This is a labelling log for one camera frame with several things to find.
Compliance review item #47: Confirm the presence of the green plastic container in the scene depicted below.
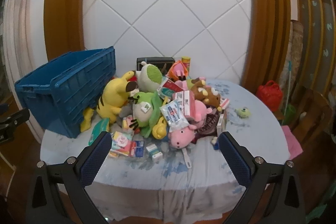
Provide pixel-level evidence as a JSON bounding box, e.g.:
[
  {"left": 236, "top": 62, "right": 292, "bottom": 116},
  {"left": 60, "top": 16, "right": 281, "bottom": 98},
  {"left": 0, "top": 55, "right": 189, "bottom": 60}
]
[{"left": 282, "top": 105, "right": 297, "bottom": 126}]

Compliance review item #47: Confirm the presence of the white curtain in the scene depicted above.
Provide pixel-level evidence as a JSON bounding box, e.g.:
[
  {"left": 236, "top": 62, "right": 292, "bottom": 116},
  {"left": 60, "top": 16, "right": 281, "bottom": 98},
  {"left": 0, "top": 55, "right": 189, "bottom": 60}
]
[{"left": 3, "top": 0, "right": 35, "bottom": 77}]

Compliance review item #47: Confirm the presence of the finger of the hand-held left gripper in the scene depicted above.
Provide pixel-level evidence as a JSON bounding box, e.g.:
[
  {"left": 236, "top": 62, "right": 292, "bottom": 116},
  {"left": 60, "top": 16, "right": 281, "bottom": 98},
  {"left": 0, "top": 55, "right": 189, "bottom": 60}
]
[{"left": 0, "top": 108, "right": 31, "bottom": 133}]

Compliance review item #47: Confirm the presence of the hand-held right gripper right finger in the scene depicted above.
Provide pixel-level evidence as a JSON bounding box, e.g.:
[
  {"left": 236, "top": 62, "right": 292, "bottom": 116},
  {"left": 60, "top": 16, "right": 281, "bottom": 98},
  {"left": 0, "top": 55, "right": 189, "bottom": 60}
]
[{"left": 217, "top": 131, "right": 307, "bottom": 224}]

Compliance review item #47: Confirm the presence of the white spatula handle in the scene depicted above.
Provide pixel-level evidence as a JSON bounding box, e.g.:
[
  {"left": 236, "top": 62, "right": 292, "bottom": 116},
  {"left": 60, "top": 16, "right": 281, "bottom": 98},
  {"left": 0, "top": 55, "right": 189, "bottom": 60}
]
[{"left": 181, "top": 149, "right": 192, "bottom": 169}]

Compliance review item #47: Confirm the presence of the orange pink pouch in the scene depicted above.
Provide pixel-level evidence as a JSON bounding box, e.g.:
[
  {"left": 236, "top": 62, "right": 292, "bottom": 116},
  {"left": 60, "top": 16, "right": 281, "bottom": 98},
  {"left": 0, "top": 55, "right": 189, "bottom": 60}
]
[{"left": 168, "top": 61, "right": 189, "bottom": 80}]

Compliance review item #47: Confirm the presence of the red and teal box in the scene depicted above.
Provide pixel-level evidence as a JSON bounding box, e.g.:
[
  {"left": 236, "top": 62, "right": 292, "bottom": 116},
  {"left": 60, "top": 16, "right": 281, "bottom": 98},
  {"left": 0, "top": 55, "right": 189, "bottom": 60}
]
[{"left": 157, "top": 78, "right": 181, "bottom": 98}]

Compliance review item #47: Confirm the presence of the white and orange box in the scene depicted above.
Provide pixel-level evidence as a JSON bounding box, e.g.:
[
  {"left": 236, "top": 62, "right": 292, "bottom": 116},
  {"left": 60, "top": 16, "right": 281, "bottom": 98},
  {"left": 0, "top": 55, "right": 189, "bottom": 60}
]
[{"left": 217, "top": 109, "right": 228, "bottom": 132}]

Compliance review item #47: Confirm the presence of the black box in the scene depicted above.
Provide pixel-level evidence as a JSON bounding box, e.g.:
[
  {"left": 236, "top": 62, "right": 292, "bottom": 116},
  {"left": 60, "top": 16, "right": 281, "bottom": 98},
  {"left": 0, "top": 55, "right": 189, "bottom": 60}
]
[{"left": 136, "top": 57, "right": 175, "bottom": 71}]

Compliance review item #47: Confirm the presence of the pink plush toy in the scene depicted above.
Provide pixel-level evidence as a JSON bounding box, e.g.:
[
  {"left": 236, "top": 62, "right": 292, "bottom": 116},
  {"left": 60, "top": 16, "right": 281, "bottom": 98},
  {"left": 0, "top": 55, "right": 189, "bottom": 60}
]
[{"left": 189, "top": 99, "right": 208, "bottom": 127}]

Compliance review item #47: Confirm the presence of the red and blue box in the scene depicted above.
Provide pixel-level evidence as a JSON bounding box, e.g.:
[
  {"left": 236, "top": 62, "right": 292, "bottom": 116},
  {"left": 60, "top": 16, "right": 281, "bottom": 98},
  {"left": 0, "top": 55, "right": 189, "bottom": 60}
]
[{"left": 130, "top": 140, "right": 145, "bottom": 157}]

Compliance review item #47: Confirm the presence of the yellow striped plush toy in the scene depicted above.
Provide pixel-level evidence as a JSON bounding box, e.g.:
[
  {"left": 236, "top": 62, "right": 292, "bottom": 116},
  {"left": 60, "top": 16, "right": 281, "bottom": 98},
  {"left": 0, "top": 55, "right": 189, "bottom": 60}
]
[{"left": 80, "top": 70, "right": 137, "bottom": 132}]

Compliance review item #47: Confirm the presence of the maroon knit beanie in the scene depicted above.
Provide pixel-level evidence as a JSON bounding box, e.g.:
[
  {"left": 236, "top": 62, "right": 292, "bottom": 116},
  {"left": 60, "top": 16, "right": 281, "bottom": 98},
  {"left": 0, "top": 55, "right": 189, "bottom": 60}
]
[{"left": 196, "top": 109, "right": 221, "bottom": 138}]

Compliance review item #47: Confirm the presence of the small white green box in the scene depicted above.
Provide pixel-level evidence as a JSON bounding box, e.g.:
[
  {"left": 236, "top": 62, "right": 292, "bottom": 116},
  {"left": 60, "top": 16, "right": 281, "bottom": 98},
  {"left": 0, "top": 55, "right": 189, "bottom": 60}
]
[{"left": 146, "top": 144, "right": 163, "bottom": 161}]

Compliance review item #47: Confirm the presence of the red bag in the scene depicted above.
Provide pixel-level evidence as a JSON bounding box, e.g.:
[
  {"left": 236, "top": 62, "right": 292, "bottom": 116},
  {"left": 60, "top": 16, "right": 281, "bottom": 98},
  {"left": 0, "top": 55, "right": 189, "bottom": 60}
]
[{"left": 256, "top": 80, "right": 284, "bottom": 112}]

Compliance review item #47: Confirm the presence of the white and pink box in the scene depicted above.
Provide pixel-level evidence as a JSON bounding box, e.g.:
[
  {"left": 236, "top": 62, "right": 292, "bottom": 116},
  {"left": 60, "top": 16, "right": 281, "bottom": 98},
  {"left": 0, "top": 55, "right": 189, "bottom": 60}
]
[{"left": 172, "top": 90, "right": 196, "bottom": 115}]

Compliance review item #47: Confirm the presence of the green frog plush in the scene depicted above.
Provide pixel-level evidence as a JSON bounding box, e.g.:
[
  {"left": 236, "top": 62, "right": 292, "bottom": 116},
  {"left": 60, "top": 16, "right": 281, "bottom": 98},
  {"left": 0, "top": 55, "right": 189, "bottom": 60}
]
[{"left": 130, "top": 91, "right": 168, "bottom": 138}]

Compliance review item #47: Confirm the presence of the pink cloth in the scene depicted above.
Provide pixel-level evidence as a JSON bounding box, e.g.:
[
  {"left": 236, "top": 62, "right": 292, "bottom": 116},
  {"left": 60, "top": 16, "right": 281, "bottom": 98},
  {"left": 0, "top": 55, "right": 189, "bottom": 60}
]
[{"left": 281, "top": 126, "right": 303, "bottom": 159}]

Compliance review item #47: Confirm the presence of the wet wipes packet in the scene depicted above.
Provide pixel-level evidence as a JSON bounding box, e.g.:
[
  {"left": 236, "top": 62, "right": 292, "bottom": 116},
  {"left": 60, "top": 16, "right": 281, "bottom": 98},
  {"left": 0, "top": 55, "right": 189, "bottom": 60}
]
[{"left": 160, "top": 99, "right": 191, "bottom": 132}]

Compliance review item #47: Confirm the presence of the small green monster keychain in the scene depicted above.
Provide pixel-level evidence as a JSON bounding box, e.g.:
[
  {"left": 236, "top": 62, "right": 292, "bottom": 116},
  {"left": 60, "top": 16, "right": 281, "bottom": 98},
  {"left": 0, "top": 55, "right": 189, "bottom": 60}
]
[{"left": 235, "top": 107, "right": 251, "bottom": 119}]

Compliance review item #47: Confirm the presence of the brown bear plush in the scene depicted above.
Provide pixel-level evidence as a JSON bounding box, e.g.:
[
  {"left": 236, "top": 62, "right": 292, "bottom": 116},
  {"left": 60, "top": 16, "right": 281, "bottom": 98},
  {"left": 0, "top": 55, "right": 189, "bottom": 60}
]
[{"left": 190, "top": 85, "right": 223, "bottom": 111}]

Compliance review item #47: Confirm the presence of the pink pig plush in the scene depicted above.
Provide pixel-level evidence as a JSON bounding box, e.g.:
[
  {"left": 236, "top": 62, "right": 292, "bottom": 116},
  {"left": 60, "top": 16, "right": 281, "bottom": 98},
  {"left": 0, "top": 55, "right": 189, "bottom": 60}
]
[{"left": 152, "top": 119, "right": 200, "bottom": 150}]

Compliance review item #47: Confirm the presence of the green packet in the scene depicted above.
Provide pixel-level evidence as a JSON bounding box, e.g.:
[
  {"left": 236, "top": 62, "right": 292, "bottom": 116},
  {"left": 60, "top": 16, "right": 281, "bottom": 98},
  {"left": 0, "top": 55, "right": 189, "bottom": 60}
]
[{"left": 88, "top": 117, "right": 110, "bottom": 146}]

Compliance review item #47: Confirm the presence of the blue plastic crate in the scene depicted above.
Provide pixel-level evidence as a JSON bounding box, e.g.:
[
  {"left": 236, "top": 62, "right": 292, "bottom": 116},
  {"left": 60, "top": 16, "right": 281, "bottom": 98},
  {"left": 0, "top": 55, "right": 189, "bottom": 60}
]
[{"left": 14, "top": 46, "right": 117, "bottom": 139}]

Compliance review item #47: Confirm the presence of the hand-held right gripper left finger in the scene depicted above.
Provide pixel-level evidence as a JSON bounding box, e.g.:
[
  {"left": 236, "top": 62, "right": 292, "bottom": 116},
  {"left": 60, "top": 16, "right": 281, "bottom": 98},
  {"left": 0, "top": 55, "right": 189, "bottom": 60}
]
[{"left": 26, "top": 131, "right": 113, "bottom": 224}]

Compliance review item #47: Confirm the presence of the wooden glass cabinet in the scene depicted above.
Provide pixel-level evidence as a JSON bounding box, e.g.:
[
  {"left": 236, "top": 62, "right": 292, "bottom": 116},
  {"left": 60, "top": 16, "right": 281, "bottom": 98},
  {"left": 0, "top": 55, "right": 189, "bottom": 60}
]
[{"left": 293, "top": 0, "right": 336, "bottom": 98}]

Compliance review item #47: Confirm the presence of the green one-eyed monster plush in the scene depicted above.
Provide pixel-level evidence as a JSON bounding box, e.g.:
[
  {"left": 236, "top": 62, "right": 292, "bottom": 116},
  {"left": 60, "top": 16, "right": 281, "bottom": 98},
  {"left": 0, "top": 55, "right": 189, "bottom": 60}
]
[{"left": 138, "top": 61, "right": 163, "bottom": 93}]

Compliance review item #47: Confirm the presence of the wooden chair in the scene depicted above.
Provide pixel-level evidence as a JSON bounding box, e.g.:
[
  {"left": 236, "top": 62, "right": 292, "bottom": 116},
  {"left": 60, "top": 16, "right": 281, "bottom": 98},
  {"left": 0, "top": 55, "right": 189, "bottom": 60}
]
[{"left": 280, "top": 86, "right": 336, "bottom": 159}]

